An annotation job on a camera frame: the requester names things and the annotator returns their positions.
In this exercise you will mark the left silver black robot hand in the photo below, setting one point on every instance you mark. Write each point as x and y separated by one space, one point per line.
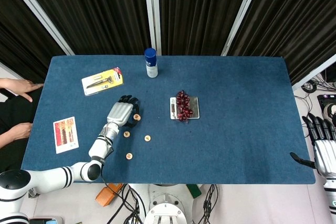
119 112

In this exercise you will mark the person left hand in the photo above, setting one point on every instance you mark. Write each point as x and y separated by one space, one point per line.
23 87

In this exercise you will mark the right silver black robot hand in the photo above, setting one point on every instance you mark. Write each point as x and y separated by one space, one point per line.
325 155

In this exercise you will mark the person right hand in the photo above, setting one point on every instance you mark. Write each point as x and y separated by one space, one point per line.
21 130

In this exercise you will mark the wooden disc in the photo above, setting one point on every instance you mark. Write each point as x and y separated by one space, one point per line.
127 134
136 116
129 156
139 119
147 138

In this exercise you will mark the wooden disc bottom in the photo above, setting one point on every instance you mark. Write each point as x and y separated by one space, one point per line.
129 156

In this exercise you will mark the person right forearm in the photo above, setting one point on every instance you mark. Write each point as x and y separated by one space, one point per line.
5 140

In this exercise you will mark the person left forearm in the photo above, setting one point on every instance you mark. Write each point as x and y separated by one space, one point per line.
5 83

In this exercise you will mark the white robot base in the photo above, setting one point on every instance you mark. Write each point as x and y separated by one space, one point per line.
165 197

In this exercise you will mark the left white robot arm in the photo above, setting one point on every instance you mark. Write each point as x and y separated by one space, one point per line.
98 149

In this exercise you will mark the person black clothing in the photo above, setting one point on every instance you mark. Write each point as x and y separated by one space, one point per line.
15 111

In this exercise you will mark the razor in yellow blister pack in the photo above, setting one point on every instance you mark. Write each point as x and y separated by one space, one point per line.
115 75

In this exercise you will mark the red picture card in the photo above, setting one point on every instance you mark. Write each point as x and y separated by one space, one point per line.
65 134

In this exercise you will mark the dark pleated curtain panel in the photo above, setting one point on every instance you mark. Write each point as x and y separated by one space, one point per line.
294 19
197 11
21 37
92 11

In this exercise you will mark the white bottle with blue cap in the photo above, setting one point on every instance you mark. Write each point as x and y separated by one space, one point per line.
151 70

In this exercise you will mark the black device with purple light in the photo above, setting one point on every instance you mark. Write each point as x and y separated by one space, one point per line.
324 98

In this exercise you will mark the red grape bunch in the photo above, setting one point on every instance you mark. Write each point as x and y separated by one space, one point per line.
182 100

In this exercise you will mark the silver digital kitchen scale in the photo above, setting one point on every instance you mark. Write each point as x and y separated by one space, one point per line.
195 103

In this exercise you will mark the orange box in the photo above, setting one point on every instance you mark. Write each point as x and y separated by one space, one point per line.
107 195

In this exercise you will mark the blue table cloth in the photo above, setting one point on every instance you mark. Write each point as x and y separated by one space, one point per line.
223 142

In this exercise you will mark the green block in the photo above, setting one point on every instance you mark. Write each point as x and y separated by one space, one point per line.
194 191

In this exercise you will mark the white frame post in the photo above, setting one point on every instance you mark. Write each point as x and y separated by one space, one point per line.
242 14
153 11
315 73
40 14

